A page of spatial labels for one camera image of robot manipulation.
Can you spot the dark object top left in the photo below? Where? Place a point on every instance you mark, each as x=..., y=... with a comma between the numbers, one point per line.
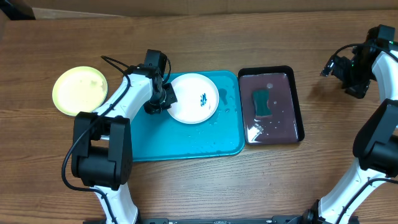
x=17, y=10

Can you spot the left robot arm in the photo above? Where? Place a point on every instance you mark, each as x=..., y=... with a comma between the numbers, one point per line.
x=100, y=158

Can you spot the yellow plate with stain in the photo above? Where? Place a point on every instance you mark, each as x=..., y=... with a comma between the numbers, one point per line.
x=79, y=89

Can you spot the teal plastic serving tray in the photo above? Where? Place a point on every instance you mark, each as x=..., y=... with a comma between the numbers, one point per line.
x=159, y=137

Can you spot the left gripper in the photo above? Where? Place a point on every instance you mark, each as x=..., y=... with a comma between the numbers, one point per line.
x=171, y=98

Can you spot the black water tray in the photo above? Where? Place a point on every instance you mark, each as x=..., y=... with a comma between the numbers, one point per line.
x=284, y=125

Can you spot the green sponge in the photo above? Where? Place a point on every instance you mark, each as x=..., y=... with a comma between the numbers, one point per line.
x=260, y=100

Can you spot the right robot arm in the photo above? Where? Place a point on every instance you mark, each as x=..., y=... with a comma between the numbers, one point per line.
x=375, y=145

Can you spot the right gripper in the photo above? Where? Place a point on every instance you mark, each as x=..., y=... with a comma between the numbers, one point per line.
x=359, y=90

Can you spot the white plate with stain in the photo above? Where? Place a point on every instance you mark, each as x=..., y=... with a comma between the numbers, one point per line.
x=197, y=98

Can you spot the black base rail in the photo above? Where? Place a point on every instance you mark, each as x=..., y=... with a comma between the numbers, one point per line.
x=283, y=219

